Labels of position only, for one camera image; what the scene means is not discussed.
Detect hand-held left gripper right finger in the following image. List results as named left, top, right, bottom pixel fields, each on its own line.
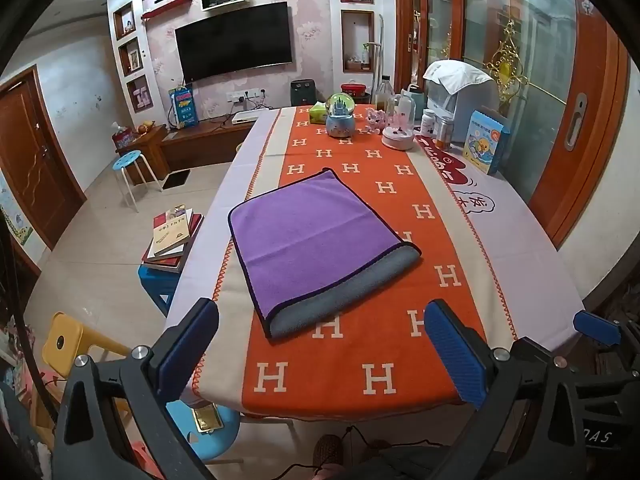
left=424, top=299, right=601, bottom=480

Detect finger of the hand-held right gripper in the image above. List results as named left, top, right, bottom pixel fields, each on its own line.
left=572, top=310, right=624, bottom=347

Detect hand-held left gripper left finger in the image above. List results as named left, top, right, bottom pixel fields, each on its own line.
left=52, top=298, right=219, bottom=480

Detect purple and grey towel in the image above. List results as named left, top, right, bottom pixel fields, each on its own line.
left=227, top=167, right=423, bottom=340

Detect gold flat box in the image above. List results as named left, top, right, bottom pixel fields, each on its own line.
left=192, top=407, right=225, bottom=433

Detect blue round plastic stool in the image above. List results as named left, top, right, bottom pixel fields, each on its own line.
left=165, top=400, right=242, bottom=463

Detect orange letter-print blanket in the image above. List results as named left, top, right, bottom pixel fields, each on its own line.
left=192, top=105, right=516, bottom=421

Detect stack of books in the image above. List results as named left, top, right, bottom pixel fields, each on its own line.
left=141, top=205, right=205, bottom=274

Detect yellow plastic stool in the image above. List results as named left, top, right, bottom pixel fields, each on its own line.
left=42, top=311, right=132, bottom=381

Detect brown knitted slipper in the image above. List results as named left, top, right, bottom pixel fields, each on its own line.
left=312, top=435, right=346, bottom=480

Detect blue round stool white legs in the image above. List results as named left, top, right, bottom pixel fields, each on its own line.
left=111, top=150, right=163, bottom=213

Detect brown wooden television cabinet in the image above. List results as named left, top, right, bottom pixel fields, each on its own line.
left=116, top=114, right=262, bottom=177

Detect blue children's book box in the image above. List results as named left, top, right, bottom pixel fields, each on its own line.
left=461, top=110, right=511, bottom=176

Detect red tissue box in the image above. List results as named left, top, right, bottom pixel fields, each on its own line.
left=112, top=122, right=139, bottom=150

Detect glass dome ornament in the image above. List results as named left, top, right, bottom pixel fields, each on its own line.
left=382, top=91, right=417, bottom=151

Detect blue printed carton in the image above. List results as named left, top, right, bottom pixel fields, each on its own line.
left=169, top=85, right=200, bottom=129

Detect brown wooden door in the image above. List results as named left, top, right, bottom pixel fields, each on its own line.
left=0, top=67, right=86, bottom=251

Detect pink toy figure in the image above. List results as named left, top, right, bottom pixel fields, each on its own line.
left=365, top=107, right=389, bottom=135

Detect white water dispenser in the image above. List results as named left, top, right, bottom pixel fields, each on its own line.
left=422, top=60, right=501, bottom=130

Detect blue snow globe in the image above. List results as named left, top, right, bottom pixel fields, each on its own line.
left=325, top=92, right=357, bottom=139

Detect clear glass bottle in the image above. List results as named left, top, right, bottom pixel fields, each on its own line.
left=375, top=75, right=394, bottom=112

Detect black space heater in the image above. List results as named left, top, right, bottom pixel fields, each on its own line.
left=289, top=79, right=316, bottom=107

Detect white cloth cover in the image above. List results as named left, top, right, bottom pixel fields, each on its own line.
left=423, top=60, right=493, bottom=96

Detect red cooking pot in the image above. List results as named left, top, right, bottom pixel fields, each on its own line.
left=341, top=81, right=371, bottom=106

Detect black cable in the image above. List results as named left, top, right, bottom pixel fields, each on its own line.
left=270, top=425, right=453, bottom=480

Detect silver door handle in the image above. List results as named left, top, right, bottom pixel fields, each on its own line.
left=565, top=92, right=589, bottom=151

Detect colourful wall poster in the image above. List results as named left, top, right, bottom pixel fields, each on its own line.
left=0, top=170, right=37, bottom=261

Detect glass sliding door wooden frame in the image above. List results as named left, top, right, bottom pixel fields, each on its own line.
left=395, top=0, right=632, bottom=250

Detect black wall television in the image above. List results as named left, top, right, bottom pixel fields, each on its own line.
left=174, top=1, right=295, bottom=84

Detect red wall shelf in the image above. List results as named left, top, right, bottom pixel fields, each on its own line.
left=141, top=0, right=193, bottom=20

